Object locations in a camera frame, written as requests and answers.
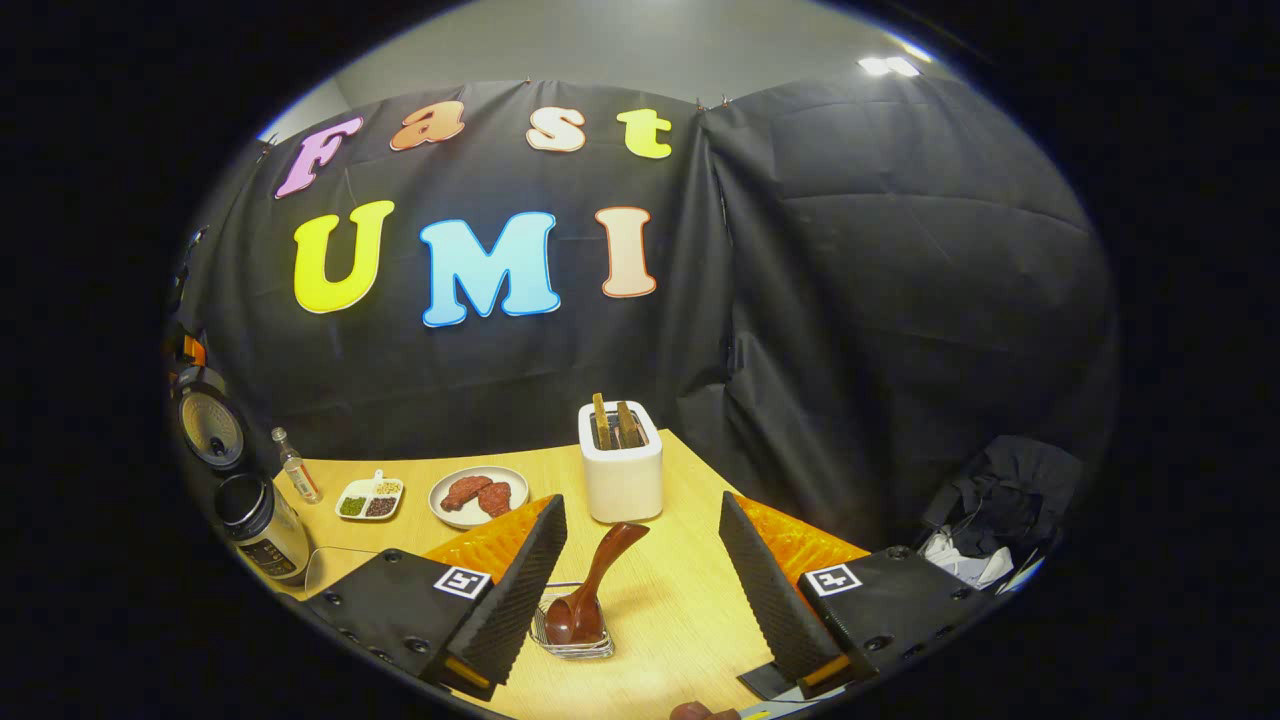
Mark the round white plate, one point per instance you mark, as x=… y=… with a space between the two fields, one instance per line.
x=455 y=515

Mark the white toaster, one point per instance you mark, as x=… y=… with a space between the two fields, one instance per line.
x=622 y=485

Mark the reddish brown meat piece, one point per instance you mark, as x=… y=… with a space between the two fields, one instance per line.
x=465 y=492
x=497 y=498

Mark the clear glass dish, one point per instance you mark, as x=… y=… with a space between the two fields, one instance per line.
x=335 y=565

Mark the white divided bean dish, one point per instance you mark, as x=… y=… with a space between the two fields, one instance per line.
x=370 y=497

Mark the dark clothing pile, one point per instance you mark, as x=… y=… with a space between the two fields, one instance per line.
x=1010 y=490

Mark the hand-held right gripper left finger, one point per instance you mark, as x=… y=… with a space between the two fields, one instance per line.
x=520 y=590

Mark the brown toast slice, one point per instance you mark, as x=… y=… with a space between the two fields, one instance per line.
x=630 y=425
x=601 y=420

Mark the small clear glass bottle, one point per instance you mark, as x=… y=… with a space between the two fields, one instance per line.
x=298 y=475

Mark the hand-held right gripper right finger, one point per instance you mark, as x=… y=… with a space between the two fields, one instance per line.
x=765 y=590

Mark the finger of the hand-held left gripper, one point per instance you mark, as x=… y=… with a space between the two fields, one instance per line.
x=195 y=351

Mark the dark grey rice cooker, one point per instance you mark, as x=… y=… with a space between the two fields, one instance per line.
x=265 y=525

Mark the brown wooden spoon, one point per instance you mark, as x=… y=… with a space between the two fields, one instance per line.
x=600 y=575

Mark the crumpled white cloth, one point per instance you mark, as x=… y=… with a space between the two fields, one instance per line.
x=965 y=565

